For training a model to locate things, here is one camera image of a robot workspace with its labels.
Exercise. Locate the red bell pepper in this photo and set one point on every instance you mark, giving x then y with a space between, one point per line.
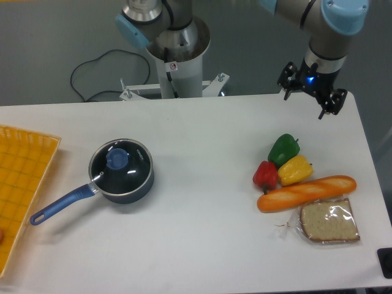
265 176

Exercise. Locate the wrapped bread slice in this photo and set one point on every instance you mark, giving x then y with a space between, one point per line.
322 222

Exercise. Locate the orange baguette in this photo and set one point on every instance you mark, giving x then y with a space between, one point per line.
298 194

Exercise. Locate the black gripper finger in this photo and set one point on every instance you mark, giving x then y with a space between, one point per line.
332 102
287 80

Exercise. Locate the black device at edge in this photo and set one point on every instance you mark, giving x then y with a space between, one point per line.
384 256

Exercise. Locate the green bell pepper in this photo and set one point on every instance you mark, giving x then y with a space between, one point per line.
284 148

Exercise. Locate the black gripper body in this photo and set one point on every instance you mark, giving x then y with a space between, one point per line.
316 77

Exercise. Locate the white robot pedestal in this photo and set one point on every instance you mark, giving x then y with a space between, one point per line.
178 55

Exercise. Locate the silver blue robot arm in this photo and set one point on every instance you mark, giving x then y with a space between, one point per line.
331 24

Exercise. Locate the blue saucepan with handle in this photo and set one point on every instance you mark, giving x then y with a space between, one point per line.
83 192

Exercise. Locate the yellow bell pepper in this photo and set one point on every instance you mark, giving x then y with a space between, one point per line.
296 170

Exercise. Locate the yellow woven tray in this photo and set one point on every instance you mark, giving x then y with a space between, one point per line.
26 157

